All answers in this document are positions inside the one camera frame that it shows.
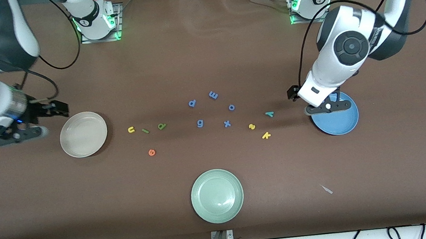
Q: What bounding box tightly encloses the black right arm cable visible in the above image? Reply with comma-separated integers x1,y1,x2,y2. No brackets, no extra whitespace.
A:
32,0,84,72

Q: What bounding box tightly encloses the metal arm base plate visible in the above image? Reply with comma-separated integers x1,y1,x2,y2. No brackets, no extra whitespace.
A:
76,2,127,45
289,9,333,26

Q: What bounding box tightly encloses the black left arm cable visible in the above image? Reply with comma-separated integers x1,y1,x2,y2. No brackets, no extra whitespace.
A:
289,0,426,88

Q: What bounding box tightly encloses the brown table cover sheet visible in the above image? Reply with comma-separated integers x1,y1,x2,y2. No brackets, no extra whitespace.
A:
0,0,426,239

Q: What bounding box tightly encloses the beige brown plate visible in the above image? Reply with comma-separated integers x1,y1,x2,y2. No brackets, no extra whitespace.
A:
57,109,111,160

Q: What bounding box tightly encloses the blue plate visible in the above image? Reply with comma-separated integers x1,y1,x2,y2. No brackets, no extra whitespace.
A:
308,87,361,138

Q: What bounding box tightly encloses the pale green plate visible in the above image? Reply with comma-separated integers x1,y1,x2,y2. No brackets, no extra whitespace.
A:
188,166,247,227

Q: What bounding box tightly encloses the small metal bracket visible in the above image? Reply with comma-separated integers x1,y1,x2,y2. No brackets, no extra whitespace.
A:
210,229,235,239

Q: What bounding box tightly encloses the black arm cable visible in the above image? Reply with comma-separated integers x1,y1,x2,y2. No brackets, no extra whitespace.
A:
32,0,84,72
289,0,426,88

